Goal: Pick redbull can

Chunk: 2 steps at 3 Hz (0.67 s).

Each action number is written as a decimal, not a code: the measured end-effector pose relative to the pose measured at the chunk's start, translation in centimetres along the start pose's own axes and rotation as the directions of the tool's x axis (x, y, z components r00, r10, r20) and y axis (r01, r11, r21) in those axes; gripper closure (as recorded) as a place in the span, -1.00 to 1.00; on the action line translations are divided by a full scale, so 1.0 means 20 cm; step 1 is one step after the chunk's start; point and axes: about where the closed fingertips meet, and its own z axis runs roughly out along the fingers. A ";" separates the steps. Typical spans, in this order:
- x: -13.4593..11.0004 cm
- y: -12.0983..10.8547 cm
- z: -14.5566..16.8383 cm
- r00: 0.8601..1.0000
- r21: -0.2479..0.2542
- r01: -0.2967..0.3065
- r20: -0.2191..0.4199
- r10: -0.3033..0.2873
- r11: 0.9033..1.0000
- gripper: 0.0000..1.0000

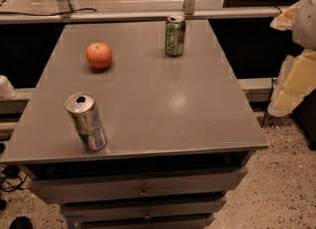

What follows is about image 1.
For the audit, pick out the red orange apple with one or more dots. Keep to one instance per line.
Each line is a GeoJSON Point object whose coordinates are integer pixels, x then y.
{"type": "Point", "coordinates": [99, 55]}

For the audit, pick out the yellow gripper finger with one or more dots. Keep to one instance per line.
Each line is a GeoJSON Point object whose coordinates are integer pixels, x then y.
{"type": "Point", "coordinates": [286, 19]}
{"type": "Point", "coordinates": [295, 81]}

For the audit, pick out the top drawer with knob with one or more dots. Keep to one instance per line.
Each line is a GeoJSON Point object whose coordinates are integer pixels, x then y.
{"type": "Point", "coordinates": [138, 185]}

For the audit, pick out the green soda can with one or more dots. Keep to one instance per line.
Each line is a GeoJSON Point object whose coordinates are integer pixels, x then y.
{"type": "Point", "coordinates": [175, 31]}

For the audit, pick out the black shoe on floor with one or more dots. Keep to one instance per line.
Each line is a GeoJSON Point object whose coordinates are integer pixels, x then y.
{"type": "Point", "coordinates": [21, 222]}

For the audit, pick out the middle drawer with knob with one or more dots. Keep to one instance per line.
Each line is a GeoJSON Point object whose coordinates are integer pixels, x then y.
{"type": "Point", "coordinates": [147, 208]}

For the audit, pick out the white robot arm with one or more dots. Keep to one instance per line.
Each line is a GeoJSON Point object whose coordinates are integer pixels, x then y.
{"type": "Point", "coordinates": [304, 30]}

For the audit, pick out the silver blue redbull can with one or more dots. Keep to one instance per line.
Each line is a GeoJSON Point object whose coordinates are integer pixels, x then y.
{"type": "Point", "coordinates": [85, 116]}

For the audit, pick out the bottom drawer front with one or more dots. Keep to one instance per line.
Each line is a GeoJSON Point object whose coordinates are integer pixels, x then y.
{"type": "Point", "coordinates": [194, 221]}

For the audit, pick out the grey drawer cabinet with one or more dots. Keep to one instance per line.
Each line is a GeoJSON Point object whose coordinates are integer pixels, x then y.
{"type": "Point", "coordinates": [160, 114]}

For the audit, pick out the drawer with knob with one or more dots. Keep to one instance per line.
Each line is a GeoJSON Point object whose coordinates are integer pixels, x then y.
{"type": "Point", "coordinates": [147, 208]}
{"type": "Point", "coordinates": [138, 185]}

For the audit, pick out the white cylinder at left edge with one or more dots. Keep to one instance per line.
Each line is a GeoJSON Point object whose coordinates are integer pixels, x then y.
{"type": "Point", "coordinates": [7, 90]}

